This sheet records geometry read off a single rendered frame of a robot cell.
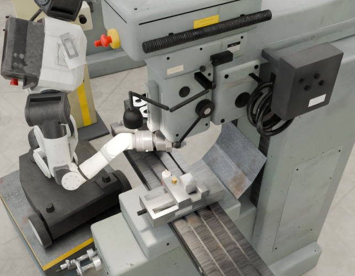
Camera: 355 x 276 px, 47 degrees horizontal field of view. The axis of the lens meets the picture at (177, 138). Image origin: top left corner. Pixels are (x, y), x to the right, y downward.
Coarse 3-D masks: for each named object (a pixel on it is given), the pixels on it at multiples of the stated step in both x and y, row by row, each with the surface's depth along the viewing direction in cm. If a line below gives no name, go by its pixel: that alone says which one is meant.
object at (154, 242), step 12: (132, 192) 202; (144, 192) 202; (120, 204) 203; (132, 204) 196; (240, 204) 197; (132, 216) 191; (144, 216) 191; (132, 228) 195; (144, 228) 186; (156, 228) 186; (168, 228) 186; (144, 240) 181; (156, 240) 181; (168, 240) 184; (144, 252) 188; (156, 252) 186
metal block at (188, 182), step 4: (180, 176) 180; (184, 176) 180; (188, 176) 180; (192, 176) 180; (180, 180) 180; (184, 180) 178; (188, 180) 178; (192, 180) 178; (184, 184) 177; (188, 184) 176; (192, 184) 177; (184, 188) 178; (188, 188) 178; (192, 188) 179; (188, 192) 180
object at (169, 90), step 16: (160, 80) 144; (176, 80) 139; (192, 80) 143; (160, 96) 149; (176, 96) 144; (208, 96) 151; (160, 112) 155; (176, 112) 148; (192, 112) 152; (160, 128) 161; (176, 128) 153; (208, 128) 163
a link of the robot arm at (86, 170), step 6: (96, 156) 168; (102, 156) 168; (72, 162) 172; (84, 162) 169; (90, 162) 168; (96, 162) 168; (102, 162) 168; (72, 168) 166; (78, 168) 169; (84, 168) 167; (90, 168) 167; (96, 168) 168; (102, 168) 171; (84, 174) 167; (90, 174) 168; (84, 180) 168
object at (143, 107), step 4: (124, 100) 213; (128, 100) 213; (136, 100) 212; (140, 100) 213; (124, 104) 214; (128, 104) 211; (136, 104) 209; (140, 104) 209; (144, 104) 209; (140, 108) 206; (144, 108) 206; (144, 112) 206; (144, 116) 201; (144, 120) 201; (144, 124) 200; (140, 128) 203; (144, 128) 202; (148, 128) 203; (152, 132) 206
